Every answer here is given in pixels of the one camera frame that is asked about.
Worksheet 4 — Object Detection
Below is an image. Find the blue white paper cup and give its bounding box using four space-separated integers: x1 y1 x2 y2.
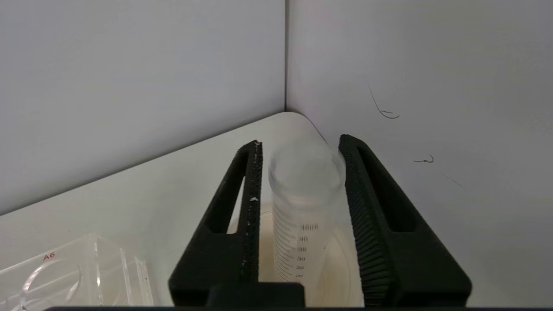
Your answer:
227 202 364 308

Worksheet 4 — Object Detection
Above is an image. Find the test tube with red pigment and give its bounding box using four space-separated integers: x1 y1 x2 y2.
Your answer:
267 140 346 284

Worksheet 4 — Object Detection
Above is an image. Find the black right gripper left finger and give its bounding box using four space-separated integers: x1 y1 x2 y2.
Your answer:
168 140 264 306

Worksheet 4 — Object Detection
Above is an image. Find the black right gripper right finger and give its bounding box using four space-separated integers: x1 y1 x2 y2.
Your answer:
338 134 473 307

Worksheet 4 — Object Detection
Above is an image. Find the clear acrylic test tube rack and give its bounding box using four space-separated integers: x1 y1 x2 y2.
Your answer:
0 233 155 311

